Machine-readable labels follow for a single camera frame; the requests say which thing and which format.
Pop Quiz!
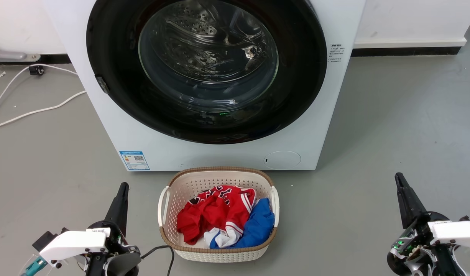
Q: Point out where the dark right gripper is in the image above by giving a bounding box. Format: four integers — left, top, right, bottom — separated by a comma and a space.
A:
391, 172, 450, 256

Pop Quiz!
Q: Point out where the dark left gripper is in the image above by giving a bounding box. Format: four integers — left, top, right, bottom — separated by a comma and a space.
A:
89, 182, 141, 256

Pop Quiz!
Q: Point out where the black round glass washer door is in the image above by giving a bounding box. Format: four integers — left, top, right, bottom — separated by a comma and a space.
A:
86, 0, 328, 145

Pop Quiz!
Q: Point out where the white front-load washing machine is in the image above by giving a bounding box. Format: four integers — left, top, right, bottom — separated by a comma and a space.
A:
43, 0, 366, 172

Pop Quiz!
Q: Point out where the blue energy label sticker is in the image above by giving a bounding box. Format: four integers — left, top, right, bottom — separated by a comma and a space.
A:
119, 151, 150, 171

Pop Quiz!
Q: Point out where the red jersey garment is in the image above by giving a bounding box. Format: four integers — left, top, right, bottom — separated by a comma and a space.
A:
176, 185, 257, 246

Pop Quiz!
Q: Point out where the cream plastic laundry basket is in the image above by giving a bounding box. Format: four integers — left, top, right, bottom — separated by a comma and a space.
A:
157, 166, 280, 263

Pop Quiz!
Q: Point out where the round white filter cover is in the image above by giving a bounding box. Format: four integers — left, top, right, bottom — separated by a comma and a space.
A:
263, 150, 301, 170

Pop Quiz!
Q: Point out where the blue and white garment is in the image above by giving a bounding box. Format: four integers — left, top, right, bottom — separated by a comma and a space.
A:
204, 198, 275, 250

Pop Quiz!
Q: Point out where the small black text sticker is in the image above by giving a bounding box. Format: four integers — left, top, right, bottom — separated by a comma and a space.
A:
329, 43, 346, 66

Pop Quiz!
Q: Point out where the steel perforated washer drum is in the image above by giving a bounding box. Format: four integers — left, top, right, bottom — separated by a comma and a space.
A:
138, 0, 279, 84

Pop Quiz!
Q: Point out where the teal cable connector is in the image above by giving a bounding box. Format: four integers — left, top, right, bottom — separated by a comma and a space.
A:
21, 256, 48, 276

